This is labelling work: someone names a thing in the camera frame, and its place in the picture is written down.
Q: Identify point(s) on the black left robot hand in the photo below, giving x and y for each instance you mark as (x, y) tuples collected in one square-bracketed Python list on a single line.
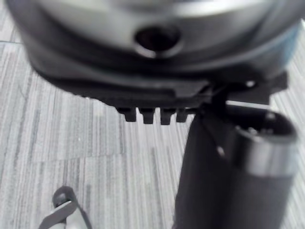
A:
[(147, 71)]

